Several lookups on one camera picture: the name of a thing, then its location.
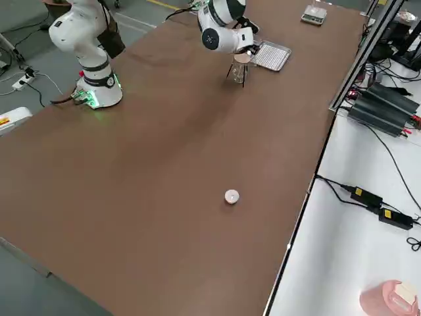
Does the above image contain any black metal tripod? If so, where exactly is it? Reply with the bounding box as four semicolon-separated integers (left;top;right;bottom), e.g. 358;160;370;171
225;56;251;89

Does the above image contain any ribbed metal tray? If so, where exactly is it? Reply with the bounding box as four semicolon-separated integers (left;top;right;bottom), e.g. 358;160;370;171
252;39;292;72

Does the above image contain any digital kitchen scale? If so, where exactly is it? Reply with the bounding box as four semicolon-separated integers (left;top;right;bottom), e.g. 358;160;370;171
300;5;328;25

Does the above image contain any black ribbed power supply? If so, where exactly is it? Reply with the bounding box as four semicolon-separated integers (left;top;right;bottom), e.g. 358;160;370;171
347;97;412;138
366;82;421;115

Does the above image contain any black metal stand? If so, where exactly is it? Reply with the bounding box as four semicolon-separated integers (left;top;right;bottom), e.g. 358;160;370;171
371;9;421;72

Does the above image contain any small white bottle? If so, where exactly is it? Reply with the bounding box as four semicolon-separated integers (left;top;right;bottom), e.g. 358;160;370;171
224;188;241;205

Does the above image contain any black adapter yellow label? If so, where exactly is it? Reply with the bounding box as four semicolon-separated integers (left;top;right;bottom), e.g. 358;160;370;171
350;186;384;207
378;207;414;230

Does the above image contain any white power strip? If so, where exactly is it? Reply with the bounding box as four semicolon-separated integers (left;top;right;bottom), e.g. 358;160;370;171
12;74;36;90

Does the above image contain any white cabinet orange label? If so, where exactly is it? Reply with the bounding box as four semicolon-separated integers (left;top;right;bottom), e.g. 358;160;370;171
0;106;34;136

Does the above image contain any pink plastic container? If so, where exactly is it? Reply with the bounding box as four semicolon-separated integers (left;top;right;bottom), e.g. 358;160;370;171
359;279;419;316

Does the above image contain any aluminium frame post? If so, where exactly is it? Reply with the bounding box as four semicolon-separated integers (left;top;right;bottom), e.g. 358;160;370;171
328;0;410;113

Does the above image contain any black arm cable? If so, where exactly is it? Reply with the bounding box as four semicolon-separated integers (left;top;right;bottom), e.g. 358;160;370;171
95;0;114;34

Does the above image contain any black adapter cable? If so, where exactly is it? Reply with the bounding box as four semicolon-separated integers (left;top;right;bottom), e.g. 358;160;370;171
315;176;355;205

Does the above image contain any long black power cable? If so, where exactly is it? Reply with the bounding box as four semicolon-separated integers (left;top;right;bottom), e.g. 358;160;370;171
361;121;421;211

